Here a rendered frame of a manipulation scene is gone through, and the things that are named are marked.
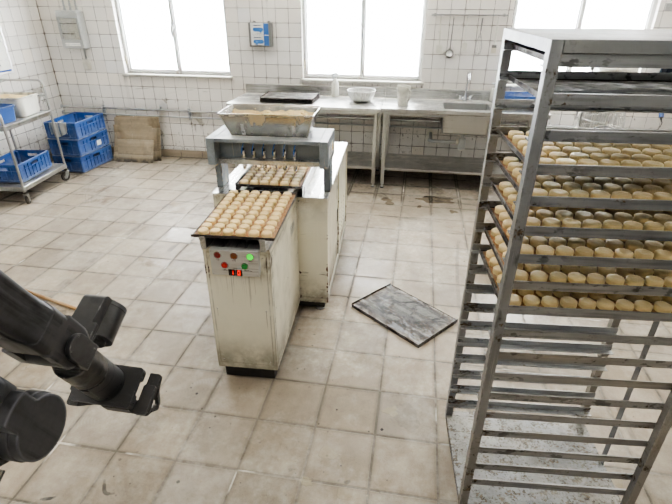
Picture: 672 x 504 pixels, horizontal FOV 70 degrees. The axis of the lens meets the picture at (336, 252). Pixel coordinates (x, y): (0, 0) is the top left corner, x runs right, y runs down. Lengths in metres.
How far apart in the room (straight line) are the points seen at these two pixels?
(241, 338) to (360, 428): 0.77
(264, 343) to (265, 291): 0.33
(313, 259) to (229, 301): 0.77
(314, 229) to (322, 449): 1.29
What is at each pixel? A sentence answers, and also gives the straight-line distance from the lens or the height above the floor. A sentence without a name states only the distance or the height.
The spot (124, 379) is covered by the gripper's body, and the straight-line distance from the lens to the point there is 0.85.
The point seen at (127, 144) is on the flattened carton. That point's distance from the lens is 6.92.
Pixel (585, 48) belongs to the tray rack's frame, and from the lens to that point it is 1.32.
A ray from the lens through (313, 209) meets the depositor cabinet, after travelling 2.92.
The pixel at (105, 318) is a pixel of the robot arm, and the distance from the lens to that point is 0.79.
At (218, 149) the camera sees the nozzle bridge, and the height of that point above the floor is 1.10.
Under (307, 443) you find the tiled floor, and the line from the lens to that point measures 2.49.
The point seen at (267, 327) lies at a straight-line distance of 2.55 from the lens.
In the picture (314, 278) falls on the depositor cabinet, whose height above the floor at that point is 0.27.
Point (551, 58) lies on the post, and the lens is 1.30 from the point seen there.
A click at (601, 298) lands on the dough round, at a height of 1.06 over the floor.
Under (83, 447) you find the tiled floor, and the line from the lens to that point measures 2.74.
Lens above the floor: 1.90
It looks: 28 degrees down
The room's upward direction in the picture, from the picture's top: straight up
